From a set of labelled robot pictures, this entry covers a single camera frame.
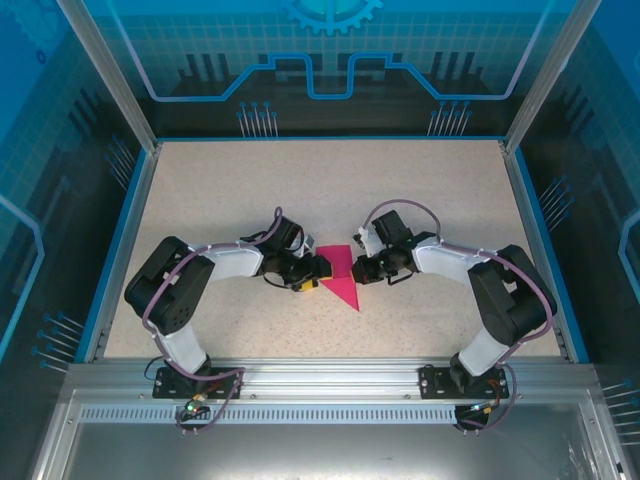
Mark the pink paper sheet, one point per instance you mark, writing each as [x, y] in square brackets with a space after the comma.
[340, 260]

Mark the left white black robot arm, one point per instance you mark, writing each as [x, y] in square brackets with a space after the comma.
[170, 290]

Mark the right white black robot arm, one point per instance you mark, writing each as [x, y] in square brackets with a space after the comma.
[510, 300]

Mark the metal tray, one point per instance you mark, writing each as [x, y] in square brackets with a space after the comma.
[320, 450]

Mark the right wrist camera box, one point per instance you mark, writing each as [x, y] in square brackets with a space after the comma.
[366, 241]

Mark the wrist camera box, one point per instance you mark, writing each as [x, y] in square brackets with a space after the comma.
[366, 241]
[307, 245]

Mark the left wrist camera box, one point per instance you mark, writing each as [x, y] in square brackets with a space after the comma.
[307, 245]

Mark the aluminium mounting rail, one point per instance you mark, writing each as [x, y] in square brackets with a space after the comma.
[330, 377]

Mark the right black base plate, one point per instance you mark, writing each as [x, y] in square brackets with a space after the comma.
[432, 382]

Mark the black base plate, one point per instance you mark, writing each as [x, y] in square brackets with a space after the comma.
[432, 382]
[225, 387]

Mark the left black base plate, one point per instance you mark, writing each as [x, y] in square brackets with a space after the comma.
[225, 387]

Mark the aluminium side rail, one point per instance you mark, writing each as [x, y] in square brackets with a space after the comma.
[537, 240]
[125, 240]

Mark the aluminium frame post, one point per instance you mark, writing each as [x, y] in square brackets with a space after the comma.
[107, 75]
[550, 65]

